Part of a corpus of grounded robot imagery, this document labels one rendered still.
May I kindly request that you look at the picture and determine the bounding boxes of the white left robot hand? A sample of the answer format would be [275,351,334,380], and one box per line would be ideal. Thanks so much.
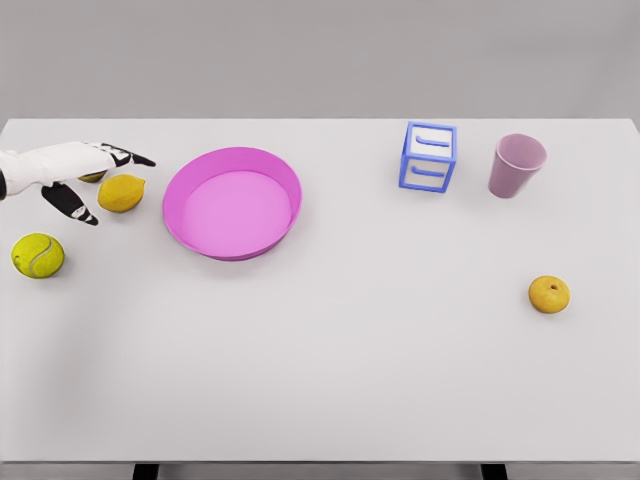
[18,140,157,228]

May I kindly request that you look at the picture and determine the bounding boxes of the yellow lemon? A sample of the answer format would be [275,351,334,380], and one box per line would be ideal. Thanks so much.
[97,173,147,215]

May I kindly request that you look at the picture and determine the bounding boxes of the pink round plate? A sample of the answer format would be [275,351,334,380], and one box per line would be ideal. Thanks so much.
[162,146,304,262]

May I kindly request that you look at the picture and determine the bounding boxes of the yellow-green tennis ball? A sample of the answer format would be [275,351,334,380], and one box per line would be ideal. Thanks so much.
[10,232,66,280]

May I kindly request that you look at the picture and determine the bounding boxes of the blue-framed small cabinet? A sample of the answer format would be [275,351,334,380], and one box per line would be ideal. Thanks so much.
[397,120,458,194]

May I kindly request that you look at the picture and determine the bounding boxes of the light pink cup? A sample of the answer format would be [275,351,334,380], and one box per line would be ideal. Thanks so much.
[487,132,548,200]

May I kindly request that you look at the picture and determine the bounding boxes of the yellow round apple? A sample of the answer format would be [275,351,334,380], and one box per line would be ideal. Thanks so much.
[528,274,572,316]

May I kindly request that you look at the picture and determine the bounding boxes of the white drawer with blue handle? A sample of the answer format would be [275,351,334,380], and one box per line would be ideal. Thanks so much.
[404,158,450,191]
[411,126,454,162]

